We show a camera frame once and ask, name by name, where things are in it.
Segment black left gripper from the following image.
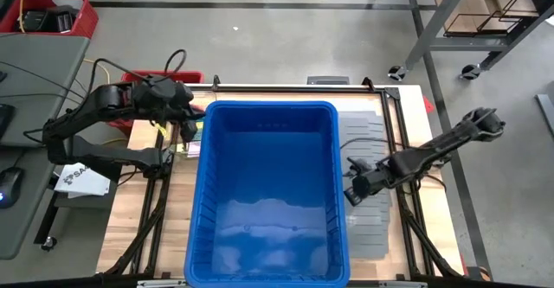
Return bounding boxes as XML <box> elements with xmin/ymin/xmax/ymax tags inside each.
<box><xmin>164</xmin><ymin>101</ymin><xmax>205</xmax><ymax>144</ymax></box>

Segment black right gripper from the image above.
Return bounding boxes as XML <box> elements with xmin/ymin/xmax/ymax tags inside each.
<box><xmin>344</xmin><ymin>163</ymin><xmax>394</xmax><ymax>207</ymax></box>

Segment long grey slotted divider sheet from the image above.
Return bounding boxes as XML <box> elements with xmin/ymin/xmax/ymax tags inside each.
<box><xmin>345</xmin><ymin>190</ymin><xmax>394</xmax><ymax>259</ymax></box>

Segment blue plastic bin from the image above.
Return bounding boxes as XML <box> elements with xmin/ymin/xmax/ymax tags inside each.
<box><xmin>184</xmin><ymin>100</ymin><xmax>351</xmax><ymax>288</ymax></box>

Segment white paper with logo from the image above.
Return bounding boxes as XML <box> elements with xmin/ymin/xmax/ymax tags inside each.
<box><xmin>54</xmin><ymin>162</ymin><xmax>112</xmax><ymax>200</ymax></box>

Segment grey box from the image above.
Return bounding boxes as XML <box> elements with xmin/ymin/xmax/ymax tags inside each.
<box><xmin>306</xmin><ymin>75</ymin><xmax>351</xmax><ymax>86</ymax></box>

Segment black caster wheel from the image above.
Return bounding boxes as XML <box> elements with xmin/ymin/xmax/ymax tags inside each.
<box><xmin>387</xmin><ymin>64</ymin><xmax>408</xmax><ymax>82</ymax></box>
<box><xmin>460</xmin><ymin>63</ymin><xmax>482</xmax><ymax>81</ymax></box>

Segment red plastic crate with devices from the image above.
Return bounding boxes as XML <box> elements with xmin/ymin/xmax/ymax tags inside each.
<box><xmin>0</xmin><ymin>0</ymin><xmax>100</xmax><ymax>39</ymax></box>

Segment grey folding table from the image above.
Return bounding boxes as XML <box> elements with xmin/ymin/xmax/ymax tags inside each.
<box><xmin>0</xmin><ymin>34</ymin><xmax>91</xmax><ymax>261</ymax></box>

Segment black leg with caster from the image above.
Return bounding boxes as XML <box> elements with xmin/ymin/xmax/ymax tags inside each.
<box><xmin>33</xmin><ymin>190</ymin><xmax>60</xmax><ymax>253</ymax></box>

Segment black devices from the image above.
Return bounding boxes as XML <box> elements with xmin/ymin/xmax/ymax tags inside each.
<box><xmin>22</xmin><ymin>4</ymin><xmax>80</xmax><ymax>34</ymax></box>

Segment black flat device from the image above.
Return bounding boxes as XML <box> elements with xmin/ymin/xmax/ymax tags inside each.
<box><xmin>0</xmin><ymin>103</ymin><xmax>16</xmax><ymax>140</ymax></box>

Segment black computer mouse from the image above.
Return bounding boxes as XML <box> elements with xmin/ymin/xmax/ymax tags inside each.
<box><xmin>0</xmin><ymin>166</ymin><xmax>25</xmax><ymax>210</ymax></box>

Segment grey metal cart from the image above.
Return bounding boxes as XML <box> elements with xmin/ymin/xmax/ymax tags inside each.
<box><xmin>387</xmin><ymin>0</ymin><xmax>554</xmax><ymax>82</ymax></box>

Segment grey metal panel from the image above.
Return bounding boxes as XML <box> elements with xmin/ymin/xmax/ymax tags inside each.
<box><xmin>534</xmin><ymin>93</ymin><xmax>554</xmax><ymax>138</ymax></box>

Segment cardboard boxes on cart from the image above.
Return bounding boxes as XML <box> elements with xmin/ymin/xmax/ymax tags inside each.
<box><xmin>434</xmin><ymin>0</ymin><xmax>542</xmax><ymax>34</ymax></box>

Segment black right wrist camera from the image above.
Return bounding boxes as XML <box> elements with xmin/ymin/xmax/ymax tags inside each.
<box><xmin>345</xmin><ymin>157</ymin><xmax>374</xmax><ymax>177</ymax></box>

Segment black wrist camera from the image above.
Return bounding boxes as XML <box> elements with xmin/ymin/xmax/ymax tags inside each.
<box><xmin>145</xmin><ymin>74</ymin><xmax>195</xmax><ymax>107</ymax></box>
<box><xmin>345</xmin><ymin>157</ymin><xmax>374</xmax><ymax>177</ymax></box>

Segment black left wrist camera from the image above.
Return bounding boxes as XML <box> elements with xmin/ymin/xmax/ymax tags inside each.
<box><xmin>145</xmin><ymin>74</ymin><xmax>195</xmax><ymax>107</ymax></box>

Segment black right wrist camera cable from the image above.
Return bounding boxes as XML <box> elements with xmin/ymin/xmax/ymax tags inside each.
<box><xmin>340</xmin><ymin>137</ymin><xmax>406</xmax><ymax>150</ymax></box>

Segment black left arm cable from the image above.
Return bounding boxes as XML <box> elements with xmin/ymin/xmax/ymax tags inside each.
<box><xmin>86</xmin><ymin>48</ymin><xmax>188</xmax><ymax>94</ymax></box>

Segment silver metal bracket plate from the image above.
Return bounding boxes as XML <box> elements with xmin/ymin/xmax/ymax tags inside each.
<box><xmin>377</xmin><ymin>280</ymin><xmax>428</xmax><ymax>288</ymax></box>
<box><xmin>137</xmin><ymin>279</ymin><xmax>188</xmax><ymax>288</ymax></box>

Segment yellow cable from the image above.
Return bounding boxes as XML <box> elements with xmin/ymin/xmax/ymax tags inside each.
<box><xmin>16</xmin><ymin>0</ymin><xmax>27</xmax><ymax>34</ymax></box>

